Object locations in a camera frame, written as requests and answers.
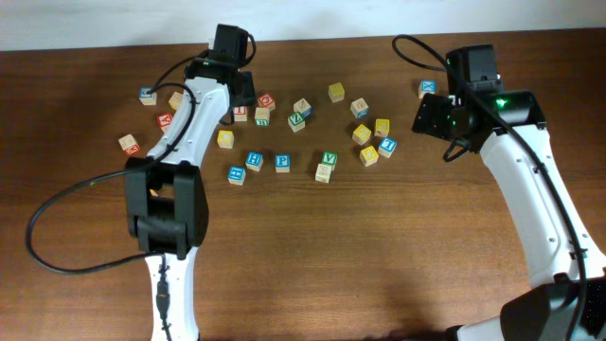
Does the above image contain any plain carved wooden block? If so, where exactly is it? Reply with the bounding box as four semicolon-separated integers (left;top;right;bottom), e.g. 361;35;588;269
314;163;332;183

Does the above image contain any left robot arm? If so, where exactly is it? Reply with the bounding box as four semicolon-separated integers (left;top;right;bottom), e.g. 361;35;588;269
125;25;257;340

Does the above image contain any yellow block right upper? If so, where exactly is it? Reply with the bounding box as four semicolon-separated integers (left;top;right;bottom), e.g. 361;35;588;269
374;118;390;137

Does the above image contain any yellow block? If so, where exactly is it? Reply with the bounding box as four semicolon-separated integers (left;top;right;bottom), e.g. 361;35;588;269
374;118;390;137
359;145;379;167
328;82;346;102
217;130;235;149
352;124;372;146

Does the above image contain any green side wooden block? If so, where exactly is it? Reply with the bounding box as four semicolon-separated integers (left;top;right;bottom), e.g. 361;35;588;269
255;107;270;127

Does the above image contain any blue letter X block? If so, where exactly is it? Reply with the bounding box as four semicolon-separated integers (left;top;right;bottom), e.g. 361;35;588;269
418;80;437;99

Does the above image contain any red letter C block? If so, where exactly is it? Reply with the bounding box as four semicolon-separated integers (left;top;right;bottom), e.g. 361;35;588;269
258;93;276;111

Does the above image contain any yellow block right left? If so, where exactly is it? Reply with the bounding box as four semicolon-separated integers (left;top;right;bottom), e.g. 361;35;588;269
352;124;372;146

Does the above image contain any green letter V block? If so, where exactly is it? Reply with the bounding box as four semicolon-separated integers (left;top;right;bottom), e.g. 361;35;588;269
321;152;338;170

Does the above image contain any blue block far left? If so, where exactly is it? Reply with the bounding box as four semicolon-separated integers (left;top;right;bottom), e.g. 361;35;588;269
138;87;157;106

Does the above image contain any wooden block red side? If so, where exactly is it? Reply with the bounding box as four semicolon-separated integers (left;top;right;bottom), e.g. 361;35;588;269
118;135;141;156

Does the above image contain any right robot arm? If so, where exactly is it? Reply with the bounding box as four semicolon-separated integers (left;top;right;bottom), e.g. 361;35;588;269
412;45;605;340

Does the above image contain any blue letter P block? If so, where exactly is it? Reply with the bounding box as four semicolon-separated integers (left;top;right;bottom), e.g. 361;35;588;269
275;154;291;173

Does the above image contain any red letter K block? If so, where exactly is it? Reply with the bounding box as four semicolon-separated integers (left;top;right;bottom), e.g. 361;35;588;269
156;113;172;133

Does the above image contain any red letter I block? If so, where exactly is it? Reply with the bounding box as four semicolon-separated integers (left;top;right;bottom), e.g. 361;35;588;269
233;106;248;122

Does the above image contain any blue letter H block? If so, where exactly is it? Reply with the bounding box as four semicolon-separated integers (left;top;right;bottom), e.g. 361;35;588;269
245;152;263;171

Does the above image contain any green letter Z block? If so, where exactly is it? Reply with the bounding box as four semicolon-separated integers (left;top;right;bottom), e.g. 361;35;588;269
288;113;306;133

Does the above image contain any yellow block centre left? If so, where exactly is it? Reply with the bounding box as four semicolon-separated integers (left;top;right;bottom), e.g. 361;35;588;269
217;130;235;149

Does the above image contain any yellow block right lower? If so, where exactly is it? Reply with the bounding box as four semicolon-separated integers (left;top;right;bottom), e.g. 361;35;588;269
359;145;379;167

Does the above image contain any yellow block top centre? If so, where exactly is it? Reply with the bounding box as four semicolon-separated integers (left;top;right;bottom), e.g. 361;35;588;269
328;82;346;102

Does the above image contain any blue block lower left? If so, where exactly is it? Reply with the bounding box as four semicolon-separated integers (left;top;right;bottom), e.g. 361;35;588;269
227;166;246;186

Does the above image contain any blue letter I block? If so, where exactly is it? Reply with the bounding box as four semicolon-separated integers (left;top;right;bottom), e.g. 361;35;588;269
378;137;398;158

